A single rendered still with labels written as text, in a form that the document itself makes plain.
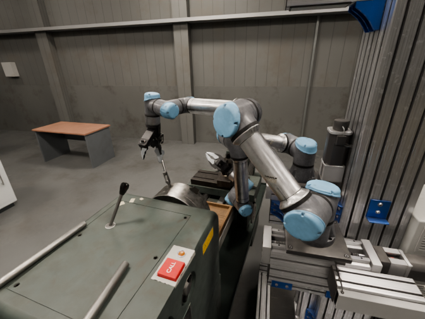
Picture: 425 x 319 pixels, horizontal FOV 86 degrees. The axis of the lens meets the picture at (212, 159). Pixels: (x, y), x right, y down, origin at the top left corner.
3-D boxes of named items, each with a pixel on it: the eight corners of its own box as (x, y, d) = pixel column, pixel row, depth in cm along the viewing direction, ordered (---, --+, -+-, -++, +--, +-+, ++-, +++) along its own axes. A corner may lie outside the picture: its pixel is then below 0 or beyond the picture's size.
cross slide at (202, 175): (245, 193, 165) (245, 187, 163) (190, 183, 179) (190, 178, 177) (249, 181, 181) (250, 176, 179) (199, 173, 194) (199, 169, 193)
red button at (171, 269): (176, 283, 63) (175, 278, 62) (157, 278, 65) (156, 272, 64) (185, 266, 68) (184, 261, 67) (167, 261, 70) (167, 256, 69)
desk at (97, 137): (69, 150, 516) (61, 121, 489) (116, 156, 481) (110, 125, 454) (42, 162, 459) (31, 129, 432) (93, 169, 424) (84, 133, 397)
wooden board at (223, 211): (218, 240, 130) (218, 235, 129) (163, 227, 142) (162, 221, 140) (232, 210, 156) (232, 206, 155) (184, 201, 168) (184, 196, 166)
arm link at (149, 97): (151, 95, 104) (140, 92, 109) (151, 118, 109) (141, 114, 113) (164, 93, 110) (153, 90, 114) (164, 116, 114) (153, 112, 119)
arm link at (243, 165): (253, 132, 108) (257, 214, 129) (243, 126, 118) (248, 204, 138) (231, 137, 105) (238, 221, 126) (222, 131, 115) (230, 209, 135)
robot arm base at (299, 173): (312, 173, 141) (315, 157, 137) (317, 184, 127) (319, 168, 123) (287, 170, 144) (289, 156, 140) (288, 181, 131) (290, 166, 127)
